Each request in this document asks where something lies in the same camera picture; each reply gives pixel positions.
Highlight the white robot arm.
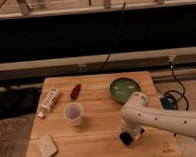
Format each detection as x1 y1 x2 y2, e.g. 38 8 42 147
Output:
120 91 196 139

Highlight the white toothpaste tube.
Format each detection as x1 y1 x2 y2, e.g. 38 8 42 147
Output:
37 87 60 119

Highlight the black eraser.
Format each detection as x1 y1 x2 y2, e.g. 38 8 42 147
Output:
119 131 133 145

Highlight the black power cable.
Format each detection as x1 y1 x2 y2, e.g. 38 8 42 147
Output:
161 60 196 157

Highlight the beige sponge block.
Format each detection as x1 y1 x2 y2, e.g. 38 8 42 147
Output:
36 134 58 157

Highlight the blue power adapter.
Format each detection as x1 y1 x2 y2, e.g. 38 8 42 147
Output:
160 96 176 111

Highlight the red chili pepper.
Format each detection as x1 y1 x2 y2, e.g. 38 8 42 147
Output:
70 84 81 100

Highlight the black hanging cable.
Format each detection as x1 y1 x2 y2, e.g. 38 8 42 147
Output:
94 0 131 72

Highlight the wall outlet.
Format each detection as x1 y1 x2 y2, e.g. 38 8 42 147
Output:
79 64 87 73

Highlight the green bowl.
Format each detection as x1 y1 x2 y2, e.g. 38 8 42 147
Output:
109 77 141 105

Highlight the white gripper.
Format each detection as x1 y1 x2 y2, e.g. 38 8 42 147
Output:
121 126 145 141

